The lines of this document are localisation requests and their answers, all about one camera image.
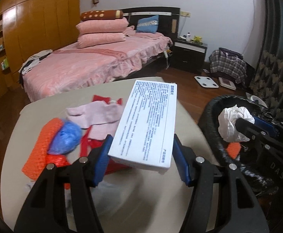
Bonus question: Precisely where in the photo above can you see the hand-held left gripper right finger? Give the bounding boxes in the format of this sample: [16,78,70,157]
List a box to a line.
[173,134,269,233]

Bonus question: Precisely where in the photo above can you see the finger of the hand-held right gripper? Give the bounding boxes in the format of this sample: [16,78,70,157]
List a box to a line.
[253,116,283,139]
[236,118,272,151]

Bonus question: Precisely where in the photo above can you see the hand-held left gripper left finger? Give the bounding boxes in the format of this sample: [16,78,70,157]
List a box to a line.
[14,134,114,233]

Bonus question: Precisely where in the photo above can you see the white tissue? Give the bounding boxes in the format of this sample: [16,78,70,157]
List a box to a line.
[218,105,256,143]

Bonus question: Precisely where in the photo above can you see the bin with black liner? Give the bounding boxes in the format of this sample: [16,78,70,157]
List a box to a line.
[198,95,283,195]

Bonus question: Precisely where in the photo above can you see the pink sock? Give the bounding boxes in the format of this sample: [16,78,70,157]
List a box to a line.
[66,101,127,141]

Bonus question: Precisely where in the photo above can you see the white printed cardboard box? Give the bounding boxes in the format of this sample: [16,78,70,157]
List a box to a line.
[108,79,178,175]

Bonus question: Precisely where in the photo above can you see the blue crumpled plastic bag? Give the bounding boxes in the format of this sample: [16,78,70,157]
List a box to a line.
[47,120,83,155]

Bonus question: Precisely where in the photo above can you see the white bathroom scale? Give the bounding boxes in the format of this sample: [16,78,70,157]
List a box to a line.
[194,76,219,88]

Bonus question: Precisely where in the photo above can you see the plaid bag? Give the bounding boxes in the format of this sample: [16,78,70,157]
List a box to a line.
[209,47,247,85]

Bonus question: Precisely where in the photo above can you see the orange mesh net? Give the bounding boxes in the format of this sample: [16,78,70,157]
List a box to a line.
[22,118,68,180]

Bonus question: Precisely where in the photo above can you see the patterned dark curtain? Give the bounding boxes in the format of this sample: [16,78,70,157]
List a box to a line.
[249,0,283,117]

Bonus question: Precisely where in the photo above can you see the dark nightstand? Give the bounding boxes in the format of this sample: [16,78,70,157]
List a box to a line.
[172,37,208,74]

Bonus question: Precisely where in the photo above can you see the bed with pink bedspread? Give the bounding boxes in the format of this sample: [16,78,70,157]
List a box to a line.
[20,33,173,102]

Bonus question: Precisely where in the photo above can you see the black and white clothes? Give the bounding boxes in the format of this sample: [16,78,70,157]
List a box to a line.
[19,50,53,76]

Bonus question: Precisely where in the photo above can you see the dark wooden headboard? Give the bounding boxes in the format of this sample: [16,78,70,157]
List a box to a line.
[121,7,181,44]

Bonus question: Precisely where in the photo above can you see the blue cushion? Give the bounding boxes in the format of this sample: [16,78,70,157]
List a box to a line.
[136,15,160,33]

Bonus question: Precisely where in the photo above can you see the brown dotted bolster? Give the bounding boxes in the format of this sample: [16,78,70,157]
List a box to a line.
[80,10,124,21]

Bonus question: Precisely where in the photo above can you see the wooden wardrobe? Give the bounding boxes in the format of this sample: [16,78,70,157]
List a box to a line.
[0,0,81,107]

